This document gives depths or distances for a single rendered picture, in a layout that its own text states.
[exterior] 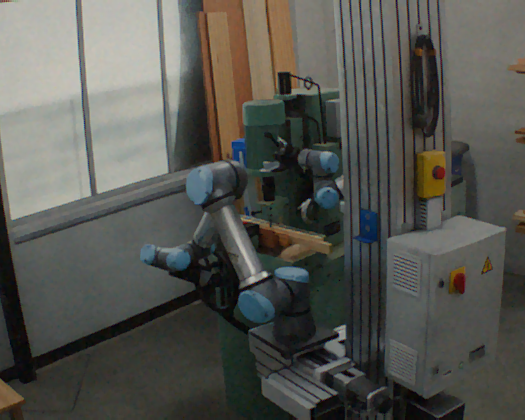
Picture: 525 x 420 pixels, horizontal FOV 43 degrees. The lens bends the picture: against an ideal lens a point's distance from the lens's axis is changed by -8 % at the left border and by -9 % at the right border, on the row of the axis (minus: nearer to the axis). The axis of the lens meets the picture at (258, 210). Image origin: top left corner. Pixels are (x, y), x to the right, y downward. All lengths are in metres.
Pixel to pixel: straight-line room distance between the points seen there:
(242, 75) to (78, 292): 1.77
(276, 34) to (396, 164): 3.01
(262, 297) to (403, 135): 0.67
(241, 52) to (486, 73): 1.69
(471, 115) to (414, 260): 3.09
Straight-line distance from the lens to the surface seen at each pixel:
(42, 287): 4.06
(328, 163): 2.65
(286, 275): 2.34
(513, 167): 4.97
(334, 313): 3.28
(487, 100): 4.97
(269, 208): 3.09
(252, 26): 4.82
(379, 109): 2.09
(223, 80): 4.57
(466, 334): 2.19
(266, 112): 2.96
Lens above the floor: 1.91
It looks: 16 degrees down
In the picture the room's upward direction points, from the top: 4 degrees counter-clockwise
